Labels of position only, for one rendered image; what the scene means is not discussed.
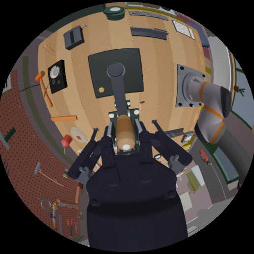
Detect red fire extinguisher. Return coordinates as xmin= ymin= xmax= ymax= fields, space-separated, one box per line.
xmin=198 ymin=149 xmax=210 ymax=165

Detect grey square mounting plate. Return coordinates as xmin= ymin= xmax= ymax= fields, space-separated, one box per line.
xmin=175 ymin=63 xmax=206 ymax=108

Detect wooden tool rack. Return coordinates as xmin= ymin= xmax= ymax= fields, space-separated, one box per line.
xmin=56 ymin=199 xmax=80 ymax=209

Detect grey box machine with handle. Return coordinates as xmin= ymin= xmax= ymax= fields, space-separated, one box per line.
xmin=63 ymin=25 xmax=88 ymax=51

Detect green round tin white lid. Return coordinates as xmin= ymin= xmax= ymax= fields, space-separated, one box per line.
xmin=103 ymin=5 xmax=126 ymax=21

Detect orange mallet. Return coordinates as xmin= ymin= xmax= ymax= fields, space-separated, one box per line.
xmin=35 ymin=70 xmax=54 ymax=108

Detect small dark box red label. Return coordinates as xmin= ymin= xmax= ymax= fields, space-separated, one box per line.
xmin=180 ymin=131 xmax=194 ymax=144

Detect potted green plant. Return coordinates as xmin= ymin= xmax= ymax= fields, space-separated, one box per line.
xmin=233 ymin=85 xmax=246 ymax=97

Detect red brown pegboard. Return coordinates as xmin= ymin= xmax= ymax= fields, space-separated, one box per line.
xmin=0 ymin=69 xmax=86 ymax=240

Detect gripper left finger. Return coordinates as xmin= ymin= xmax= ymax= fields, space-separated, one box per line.
xmin=67 ymin=125 xmax=121 ymax=184

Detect orange flat bar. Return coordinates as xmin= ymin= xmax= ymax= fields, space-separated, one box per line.
xmin=50 ymin=115 xmax=78 ymax=122

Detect green strip on pegboard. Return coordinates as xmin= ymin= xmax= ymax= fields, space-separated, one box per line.
xmin=3 ymin=127 xmax=17 ymax=144

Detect dark crank with wooden handle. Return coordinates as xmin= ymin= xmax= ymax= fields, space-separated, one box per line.
xmin=106 ymin=62 xmax=136 ymax=152

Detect beige round disc red mark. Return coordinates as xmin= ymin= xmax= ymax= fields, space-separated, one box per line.
xmin=70 ymin=126 xmax=88 ymax=144

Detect red handled pliers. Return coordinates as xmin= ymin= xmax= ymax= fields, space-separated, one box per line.
xmin=66 ymin=218 xmax=74 ymax=237

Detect dark grey long ruler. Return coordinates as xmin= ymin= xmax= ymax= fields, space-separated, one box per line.
xmin=128 ymin=10 xmax=169 ymax=21

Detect yellow grey torch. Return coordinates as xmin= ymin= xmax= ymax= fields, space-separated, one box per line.
xmin=50 ymin=202 xmax=60 ymax=231

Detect black box with white dial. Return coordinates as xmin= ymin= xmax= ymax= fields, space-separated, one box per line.
xmin=47 ymin=59 xmax=68 ymax=95

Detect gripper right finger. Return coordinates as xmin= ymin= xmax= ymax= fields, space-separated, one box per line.
xmin=138 ymin=119 xmax=193 ymax=175

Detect dark grey strip rest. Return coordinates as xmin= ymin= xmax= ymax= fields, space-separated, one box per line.
xmin=130 ymin=27 xmax=170 ymax=41

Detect grey metal bar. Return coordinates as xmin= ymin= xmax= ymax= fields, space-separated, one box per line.
xmin=0 ymin=130 xmax=10 ymax=151

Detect grey hammer with wooden handle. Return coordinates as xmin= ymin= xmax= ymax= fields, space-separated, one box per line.
xmin=34 ymin=161 xmax=65 ymax=188

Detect grey metal ring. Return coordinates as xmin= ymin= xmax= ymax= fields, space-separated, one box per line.
xmin=40 ymin=198 xmax=52 ymax=210

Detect dark grey tray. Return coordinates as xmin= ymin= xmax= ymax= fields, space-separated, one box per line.
xmin=163 ymin=127 xmax=185 ymax=139

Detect red round cup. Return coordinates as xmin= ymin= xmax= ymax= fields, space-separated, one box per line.
xmin=61 ymin=134 xmax=73 ymax=148

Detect yellow green probe with cable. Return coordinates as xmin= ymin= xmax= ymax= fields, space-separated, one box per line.
xmin=19 ymin=78 xmax=56 ymax=98

